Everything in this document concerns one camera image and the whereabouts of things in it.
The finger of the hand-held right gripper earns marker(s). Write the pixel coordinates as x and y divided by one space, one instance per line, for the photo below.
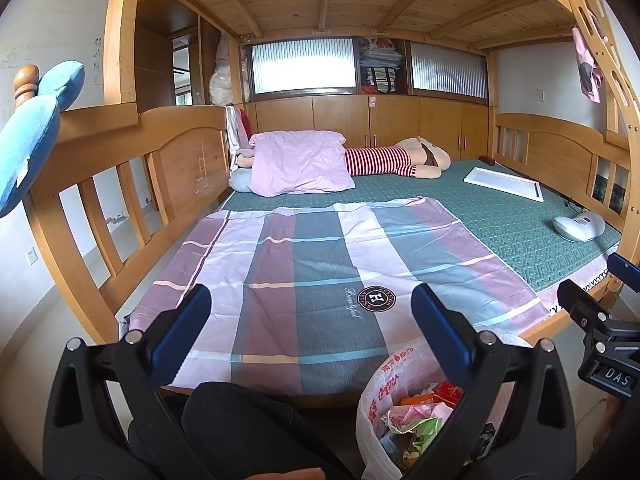
582 302
627 272

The white red-printed plastic bag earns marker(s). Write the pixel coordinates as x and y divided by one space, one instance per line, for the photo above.
372 405

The striped beige plush toy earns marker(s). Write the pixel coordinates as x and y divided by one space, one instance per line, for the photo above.
380 161

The person's left hand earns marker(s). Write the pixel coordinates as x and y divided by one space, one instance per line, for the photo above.
280 475

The person's black trouser leg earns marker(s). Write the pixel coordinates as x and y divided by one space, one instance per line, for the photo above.
240 425

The pink pillow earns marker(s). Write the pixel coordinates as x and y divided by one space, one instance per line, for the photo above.
300 162

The pink hanging garment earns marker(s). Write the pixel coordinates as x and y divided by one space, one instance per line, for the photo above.
590 70

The green snack wrapper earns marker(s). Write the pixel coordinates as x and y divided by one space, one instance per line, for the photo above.
420 435

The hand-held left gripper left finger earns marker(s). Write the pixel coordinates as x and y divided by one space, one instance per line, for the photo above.
182 330

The red snack wrapper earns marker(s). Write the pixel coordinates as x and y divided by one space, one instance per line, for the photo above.
448 392

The stack of folded bags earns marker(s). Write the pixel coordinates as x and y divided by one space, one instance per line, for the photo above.
381 54

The blue plush whale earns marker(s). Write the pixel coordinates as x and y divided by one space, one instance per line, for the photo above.
35 130

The wooden wardrobe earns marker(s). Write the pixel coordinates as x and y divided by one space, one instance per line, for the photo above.
155 60

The red cloth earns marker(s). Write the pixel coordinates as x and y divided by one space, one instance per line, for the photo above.
245 124

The plaid pink grey blanket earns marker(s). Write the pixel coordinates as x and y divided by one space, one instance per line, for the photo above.
320 270

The white framed board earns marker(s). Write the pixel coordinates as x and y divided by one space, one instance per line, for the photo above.
502 184

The light blue pillow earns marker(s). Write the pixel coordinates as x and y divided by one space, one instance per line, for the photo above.
241 181

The wooden cabinet row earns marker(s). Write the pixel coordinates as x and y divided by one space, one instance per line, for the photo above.
390 120

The small dark brown object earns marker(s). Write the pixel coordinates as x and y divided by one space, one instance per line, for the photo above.
487 161

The green patterned bed mat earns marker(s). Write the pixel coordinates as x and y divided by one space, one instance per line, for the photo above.
490 230

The white hanging garment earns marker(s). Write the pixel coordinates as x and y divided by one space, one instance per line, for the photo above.
232 135

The white wall outlet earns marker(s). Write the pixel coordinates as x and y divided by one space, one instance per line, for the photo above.
32 256

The striped tote bag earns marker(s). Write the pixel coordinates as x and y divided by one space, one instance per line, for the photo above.
382 80

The ribbed glass sliding panel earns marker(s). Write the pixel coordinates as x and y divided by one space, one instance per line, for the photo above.
447 71
300 67

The person's right hand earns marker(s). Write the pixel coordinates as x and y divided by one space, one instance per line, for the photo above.
617 417

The white handheld vacuum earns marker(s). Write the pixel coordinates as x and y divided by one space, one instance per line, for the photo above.
580 226

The white wrapped bedding bundle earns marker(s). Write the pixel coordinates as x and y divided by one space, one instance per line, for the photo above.
222 80

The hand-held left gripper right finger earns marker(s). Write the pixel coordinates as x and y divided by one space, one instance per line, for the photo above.
440 332

